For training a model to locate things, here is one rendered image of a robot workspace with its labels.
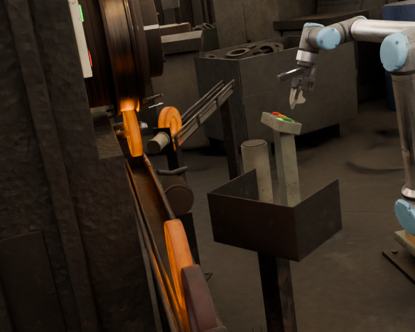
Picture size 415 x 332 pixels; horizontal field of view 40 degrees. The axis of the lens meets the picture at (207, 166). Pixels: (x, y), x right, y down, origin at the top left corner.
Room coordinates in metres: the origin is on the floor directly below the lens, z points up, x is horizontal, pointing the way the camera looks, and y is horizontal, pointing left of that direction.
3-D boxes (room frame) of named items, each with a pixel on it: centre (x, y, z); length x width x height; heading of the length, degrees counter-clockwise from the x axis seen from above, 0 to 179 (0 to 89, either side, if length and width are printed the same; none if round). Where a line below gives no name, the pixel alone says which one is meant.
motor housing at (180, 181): (2.14, 0.15, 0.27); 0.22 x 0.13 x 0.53; 11
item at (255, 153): (2.53, -0.22, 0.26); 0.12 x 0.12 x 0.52
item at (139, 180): (1.81, 0.23, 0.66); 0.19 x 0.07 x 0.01; 11
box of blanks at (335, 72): (4.44, -0.58, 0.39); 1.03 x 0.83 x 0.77; 116
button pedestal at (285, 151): (2.60, -0.37, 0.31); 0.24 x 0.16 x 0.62; 11
